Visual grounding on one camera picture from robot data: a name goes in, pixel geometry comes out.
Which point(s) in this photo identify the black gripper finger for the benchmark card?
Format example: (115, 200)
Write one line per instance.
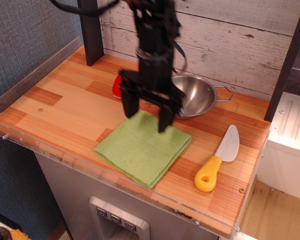
(130, 101)
(166, 117)

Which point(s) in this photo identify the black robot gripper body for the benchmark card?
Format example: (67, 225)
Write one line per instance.
(151, 80)

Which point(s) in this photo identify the green towel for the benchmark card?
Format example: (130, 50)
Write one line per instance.
(138, 150)

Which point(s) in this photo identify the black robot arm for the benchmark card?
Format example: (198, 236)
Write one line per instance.
(157, 28)

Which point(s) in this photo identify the red white toy sushi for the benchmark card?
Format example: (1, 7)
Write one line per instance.
(116, 91)

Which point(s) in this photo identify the grey toy fridge cabinet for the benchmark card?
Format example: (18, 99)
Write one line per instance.
(73, 189)

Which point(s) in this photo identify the silver dispenser button panel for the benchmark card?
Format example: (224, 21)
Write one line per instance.
(114, 223)

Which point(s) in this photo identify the white toy sink unit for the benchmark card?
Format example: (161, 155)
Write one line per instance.
(279, 165)

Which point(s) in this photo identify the clear acrylic edge guard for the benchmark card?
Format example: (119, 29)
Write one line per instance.
(216, 212)

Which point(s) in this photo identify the orange object bottom left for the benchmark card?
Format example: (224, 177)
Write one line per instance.
(16, 234)

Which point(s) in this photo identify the steel bowl with wire handles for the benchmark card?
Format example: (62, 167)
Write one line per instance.
(200, 95)

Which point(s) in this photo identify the yellow handled toy knife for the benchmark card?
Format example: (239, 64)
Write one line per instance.
(205, 179)

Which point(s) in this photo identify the dark grey left post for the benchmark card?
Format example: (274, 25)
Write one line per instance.
(92, 38)

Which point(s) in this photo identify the dark grey post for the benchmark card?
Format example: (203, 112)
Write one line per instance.
(92, 38)
(284, 74)

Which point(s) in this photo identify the dark grey right post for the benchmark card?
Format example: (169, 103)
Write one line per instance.
(284, 74)

